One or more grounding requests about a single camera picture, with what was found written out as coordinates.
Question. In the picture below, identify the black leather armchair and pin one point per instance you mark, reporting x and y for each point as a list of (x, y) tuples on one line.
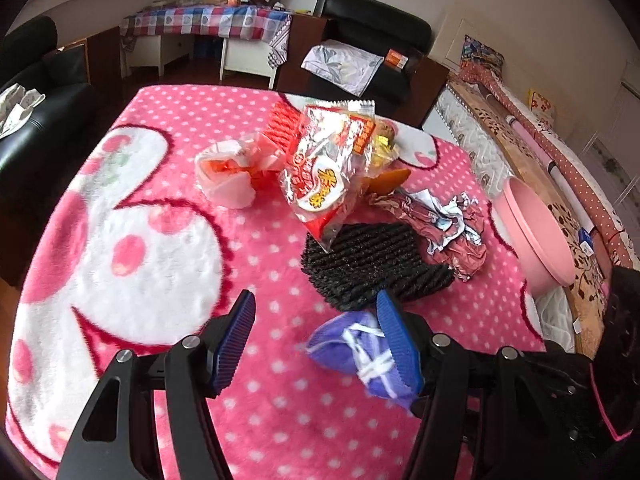
[(375, 15)]

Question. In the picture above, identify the pink plastic basin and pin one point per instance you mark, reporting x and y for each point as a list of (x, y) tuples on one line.
[(535, 250)]

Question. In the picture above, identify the pink polka dot blanket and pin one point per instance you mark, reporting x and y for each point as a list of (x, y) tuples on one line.
[(150, 260)]

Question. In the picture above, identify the pink and white crumpled wrapper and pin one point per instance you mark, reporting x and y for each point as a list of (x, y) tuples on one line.
[(225, 185)]

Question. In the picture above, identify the purple cloth pouch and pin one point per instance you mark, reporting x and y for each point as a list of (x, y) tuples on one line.
[(340, 340)]

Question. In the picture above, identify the gold ingot shaped shell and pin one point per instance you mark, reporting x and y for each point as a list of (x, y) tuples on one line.
[(390, 181)]

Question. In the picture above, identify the brown floral bed sheet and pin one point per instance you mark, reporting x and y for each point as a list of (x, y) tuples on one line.
[(530, 160)]

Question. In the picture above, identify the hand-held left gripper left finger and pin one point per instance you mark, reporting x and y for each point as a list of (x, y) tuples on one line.
[(232, 340)]

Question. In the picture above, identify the white patterned cloth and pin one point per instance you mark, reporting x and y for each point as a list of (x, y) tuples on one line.
[(20, 105)]

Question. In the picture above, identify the black woven pad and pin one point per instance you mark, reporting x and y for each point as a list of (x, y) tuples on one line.
[(370, 265)]

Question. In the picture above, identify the checkered tablecloth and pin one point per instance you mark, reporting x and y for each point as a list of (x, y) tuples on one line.
[(200, 20)]

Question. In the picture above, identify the white floral pillowcase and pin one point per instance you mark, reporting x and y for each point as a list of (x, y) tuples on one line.
[(345, 67)]

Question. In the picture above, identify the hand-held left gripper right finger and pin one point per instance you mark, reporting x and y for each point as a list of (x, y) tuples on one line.
[(395, 340)]

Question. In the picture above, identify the framed wall picture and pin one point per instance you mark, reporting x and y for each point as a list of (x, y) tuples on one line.
[(612, 165)]

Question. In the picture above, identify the small orange box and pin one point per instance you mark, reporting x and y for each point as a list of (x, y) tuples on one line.
[(395, 59)]

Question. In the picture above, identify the black leather sofa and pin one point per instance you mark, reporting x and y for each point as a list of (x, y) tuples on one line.
[(50, 105)]

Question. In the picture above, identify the white quilted mattress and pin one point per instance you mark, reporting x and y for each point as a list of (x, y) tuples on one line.
[(465, 125)]

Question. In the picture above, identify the orange ridged plastic piece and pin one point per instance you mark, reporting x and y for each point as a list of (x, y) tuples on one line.
[(280, 127)]

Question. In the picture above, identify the red and white snack packet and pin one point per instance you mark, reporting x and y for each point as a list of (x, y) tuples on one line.
[(325, 170)]

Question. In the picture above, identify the yellow flowered pillow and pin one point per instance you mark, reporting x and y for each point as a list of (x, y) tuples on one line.
[(541, 102)]

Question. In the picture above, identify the white headboard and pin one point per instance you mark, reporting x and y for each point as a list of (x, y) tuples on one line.
[(460, 25)]

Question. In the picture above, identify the small blue box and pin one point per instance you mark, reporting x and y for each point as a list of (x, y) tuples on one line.
[(586, 242)]

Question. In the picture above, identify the red polka dot quilt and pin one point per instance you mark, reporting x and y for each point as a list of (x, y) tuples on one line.
[(575, 160)]

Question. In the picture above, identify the red foil wrapper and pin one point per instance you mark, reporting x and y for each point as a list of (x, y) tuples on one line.
[(460, 255)]

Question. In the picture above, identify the colourful printed pillow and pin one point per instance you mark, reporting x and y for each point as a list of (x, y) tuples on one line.
[(480, 52)]

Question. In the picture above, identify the white desk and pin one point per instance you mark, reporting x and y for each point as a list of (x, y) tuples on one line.
[(145, 52)]

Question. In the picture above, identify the yellow gold foil wrapper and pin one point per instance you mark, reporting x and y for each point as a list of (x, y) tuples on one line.
[(384, 142)]

